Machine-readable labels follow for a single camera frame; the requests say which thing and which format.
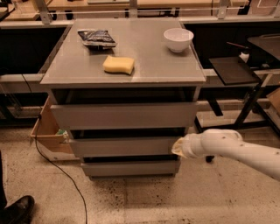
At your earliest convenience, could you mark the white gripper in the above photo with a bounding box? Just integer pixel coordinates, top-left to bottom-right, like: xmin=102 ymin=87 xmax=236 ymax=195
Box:
xmin=171 ymin=134 xmax=206 ymax=158

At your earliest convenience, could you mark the grey drawer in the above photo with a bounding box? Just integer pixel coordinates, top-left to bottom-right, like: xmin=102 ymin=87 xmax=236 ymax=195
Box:
xmin=69 ymin=136 xmax=179 ymax=158
xmin=51 ymin=102 xmax=197 ymax=130
xmin=81 ymin=160 xmax=180 ymax=177

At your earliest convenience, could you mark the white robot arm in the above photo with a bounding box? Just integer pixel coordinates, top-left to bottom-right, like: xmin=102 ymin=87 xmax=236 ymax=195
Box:
xmin=171 ymin=129 xmax=280 ymax=180

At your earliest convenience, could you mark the grey bottom drawer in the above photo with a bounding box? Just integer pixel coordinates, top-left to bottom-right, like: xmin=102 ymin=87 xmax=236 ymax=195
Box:
xmin=81 ymin=160 xmax=180 ymax=177

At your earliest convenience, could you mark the grey top drawer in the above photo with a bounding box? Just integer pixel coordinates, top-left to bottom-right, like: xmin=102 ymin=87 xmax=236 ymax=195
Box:
xmin=51 ymin=102 xmax=197 ymax=130

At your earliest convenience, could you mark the grey drawer cabinet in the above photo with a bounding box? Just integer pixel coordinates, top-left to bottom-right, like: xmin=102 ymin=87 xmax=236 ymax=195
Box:
xmin=39 ymin=18 xmax=207 ymax=179

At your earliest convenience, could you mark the black side table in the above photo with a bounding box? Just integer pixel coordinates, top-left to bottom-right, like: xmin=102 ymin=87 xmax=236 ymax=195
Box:
xmin=193 ymin=56 xmax=263 ymax=164

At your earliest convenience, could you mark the yellow sponge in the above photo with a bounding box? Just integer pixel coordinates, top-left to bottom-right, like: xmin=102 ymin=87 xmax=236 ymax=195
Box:
xmin=103 ymin=56 xmax=135 ymax=74

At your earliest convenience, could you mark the white bowl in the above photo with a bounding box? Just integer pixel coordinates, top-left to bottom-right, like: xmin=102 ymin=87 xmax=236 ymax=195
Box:
xmin=164 ymin=28 xmax=194 ymax=53

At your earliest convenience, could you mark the wooden box on floor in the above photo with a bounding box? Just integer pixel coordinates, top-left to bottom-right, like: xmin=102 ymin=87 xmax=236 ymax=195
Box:
xmin=31 ymin=99 xmax=77 ymax=161

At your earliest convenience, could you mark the dark blue snack bag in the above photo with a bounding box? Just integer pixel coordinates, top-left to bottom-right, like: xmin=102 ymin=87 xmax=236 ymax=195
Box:
xmin=78 ymin=29 xmax=117 ymax=48

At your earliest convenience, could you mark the black tray stand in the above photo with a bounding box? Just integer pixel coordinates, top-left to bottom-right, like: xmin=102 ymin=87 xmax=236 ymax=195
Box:
xmin=233 ymin=34 xmax=280 ymax=136

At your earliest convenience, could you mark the black shoe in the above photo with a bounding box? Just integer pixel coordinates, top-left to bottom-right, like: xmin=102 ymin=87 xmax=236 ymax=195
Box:
xmin=0 ymin=195 xmax=35 ymax=224

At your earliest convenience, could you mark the black cable on floor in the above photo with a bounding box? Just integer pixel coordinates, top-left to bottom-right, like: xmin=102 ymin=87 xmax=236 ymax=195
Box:
xmin=20 ymin=73 xmax=88 ymax=224

